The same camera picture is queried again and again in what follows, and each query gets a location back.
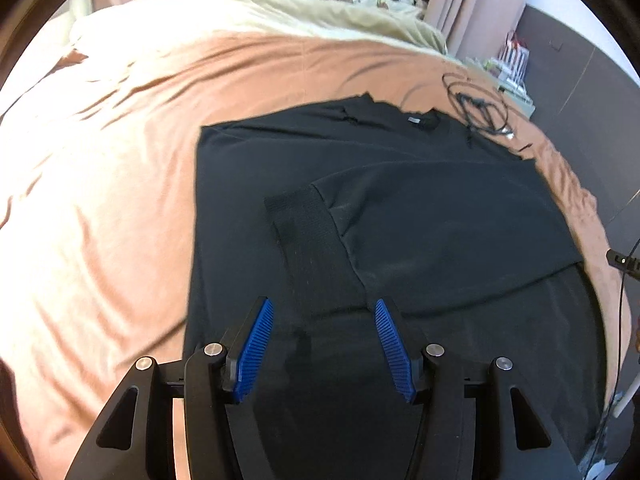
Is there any black coiled cable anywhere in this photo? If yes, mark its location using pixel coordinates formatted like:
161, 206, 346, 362
442, 72, 533, 153

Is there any white wire rack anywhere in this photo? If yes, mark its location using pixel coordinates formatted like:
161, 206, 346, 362
497, 32, 531, 88

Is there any cream duvet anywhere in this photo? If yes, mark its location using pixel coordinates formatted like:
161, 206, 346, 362
70, 0, 448, 56

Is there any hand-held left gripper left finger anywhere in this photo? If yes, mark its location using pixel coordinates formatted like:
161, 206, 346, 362
65, 296, 275, 480

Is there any black long-sleeve shirt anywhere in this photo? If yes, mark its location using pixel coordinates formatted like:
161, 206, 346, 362
182, 92, 608, 480

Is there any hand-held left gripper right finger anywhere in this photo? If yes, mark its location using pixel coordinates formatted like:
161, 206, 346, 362
374, 297, 583, 480

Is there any white nightstand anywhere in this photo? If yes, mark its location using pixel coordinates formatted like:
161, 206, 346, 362
465, 55, 537, 118

